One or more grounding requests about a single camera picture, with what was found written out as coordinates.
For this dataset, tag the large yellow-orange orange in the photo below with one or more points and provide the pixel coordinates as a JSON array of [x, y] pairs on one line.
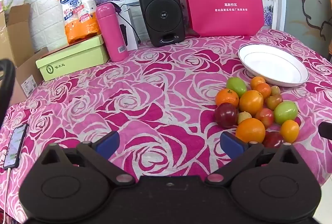
[[251, 102]]

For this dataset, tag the small red-pink apple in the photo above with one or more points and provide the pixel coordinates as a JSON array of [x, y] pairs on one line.
[[265, 117]]

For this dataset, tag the small tangerine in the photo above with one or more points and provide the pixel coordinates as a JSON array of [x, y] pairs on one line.
[[257, 80], [263, 89]]

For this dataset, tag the small yellow-green jujube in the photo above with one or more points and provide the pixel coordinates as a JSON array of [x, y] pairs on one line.
[[243, 117]]

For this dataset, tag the orange paper cup packet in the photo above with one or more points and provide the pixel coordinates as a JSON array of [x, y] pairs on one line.
[[77, 6]]

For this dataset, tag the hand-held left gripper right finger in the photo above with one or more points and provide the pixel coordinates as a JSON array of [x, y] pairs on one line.
[[230, 142]]

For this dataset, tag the white plate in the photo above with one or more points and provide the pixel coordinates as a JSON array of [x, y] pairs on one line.
[[269, 63]]

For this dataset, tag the small oval orange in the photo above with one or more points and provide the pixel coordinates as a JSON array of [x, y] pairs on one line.
[[290, 131]]

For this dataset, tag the large deep-orange orange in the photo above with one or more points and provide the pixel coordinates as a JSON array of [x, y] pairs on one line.
[[250, 130]]

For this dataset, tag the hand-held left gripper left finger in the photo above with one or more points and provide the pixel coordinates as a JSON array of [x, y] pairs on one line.
[[109, 140]]

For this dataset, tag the green shoebox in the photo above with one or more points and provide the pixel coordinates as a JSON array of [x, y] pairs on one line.
[[72, 58]]

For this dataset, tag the cardboard box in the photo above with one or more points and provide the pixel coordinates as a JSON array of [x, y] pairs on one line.
[[18, 29]]

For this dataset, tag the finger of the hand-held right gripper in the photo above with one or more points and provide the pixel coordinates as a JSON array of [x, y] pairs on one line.
[[326, 130]]

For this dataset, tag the red-green apple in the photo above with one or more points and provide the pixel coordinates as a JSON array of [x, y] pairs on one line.
[[274, 102]]

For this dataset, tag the black speaker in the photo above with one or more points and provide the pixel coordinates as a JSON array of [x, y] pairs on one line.
[[162, 13]]

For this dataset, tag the smartphone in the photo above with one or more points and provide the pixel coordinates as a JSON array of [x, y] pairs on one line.
[[15, 146]]

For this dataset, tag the pink thermos bottle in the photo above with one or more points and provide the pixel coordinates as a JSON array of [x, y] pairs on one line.
[[111, 32]]

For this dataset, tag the pink rose tablecloth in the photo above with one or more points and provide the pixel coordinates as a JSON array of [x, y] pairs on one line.
[[155, 89]]

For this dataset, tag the small green-brown jujube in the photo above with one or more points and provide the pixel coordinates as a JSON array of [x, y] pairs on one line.
[[275, 90]]

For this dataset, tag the green mango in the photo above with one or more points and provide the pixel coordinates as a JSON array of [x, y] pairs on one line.
[[236, 86]]

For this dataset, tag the white product box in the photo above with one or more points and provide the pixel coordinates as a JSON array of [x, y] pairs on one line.
[[131, 32]]

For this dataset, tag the round green apple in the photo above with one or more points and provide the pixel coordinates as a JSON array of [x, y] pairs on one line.
[[285, 112]]

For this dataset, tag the tangerine with stem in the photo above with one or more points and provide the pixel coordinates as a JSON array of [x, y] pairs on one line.
[[227, 98]]

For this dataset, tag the dark red plum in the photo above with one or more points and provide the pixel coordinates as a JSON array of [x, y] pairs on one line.
[[225, 115], [272, 139]]

